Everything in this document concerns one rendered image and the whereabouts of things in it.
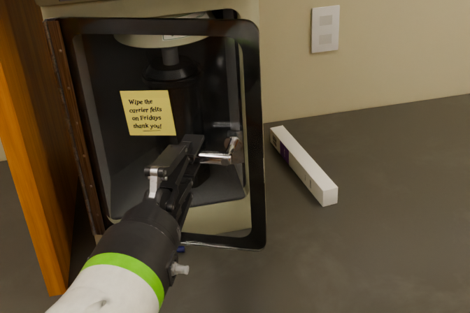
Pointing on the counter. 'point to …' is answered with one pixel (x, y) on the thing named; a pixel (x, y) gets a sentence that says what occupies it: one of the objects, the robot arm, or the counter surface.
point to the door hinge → (68, 118)
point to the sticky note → (148, 112)
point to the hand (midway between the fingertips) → (189, 155)
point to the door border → (56, 46)
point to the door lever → (232, 143)
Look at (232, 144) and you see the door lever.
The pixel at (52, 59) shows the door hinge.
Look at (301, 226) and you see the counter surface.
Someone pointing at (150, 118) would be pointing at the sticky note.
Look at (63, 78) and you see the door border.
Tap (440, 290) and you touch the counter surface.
